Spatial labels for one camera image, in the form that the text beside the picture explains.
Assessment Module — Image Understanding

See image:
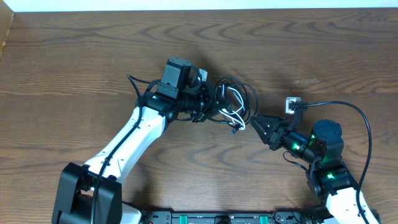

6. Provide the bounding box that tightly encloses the white usb cable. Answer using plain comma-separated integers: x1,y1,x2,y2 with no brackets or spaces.
218,86,246,131

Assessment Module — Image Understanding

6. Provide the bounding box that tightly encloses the black usb cable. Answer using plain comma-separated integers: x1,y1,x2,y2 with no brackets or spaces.
211,76,259,133

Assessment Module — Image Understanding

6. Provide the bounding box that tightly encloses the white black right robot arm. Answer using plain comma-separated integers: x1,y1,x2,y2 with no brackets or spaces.
250,115,380,223

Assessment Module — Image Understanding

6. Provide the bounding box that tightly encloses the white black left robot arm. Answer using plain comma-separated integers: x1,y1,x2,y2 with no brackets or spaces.
52,57,219,223

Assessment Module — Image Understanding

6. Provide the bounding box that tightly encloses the black left camera cable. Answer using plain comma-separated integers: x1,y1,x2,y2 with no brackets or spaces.
90,73,156,224

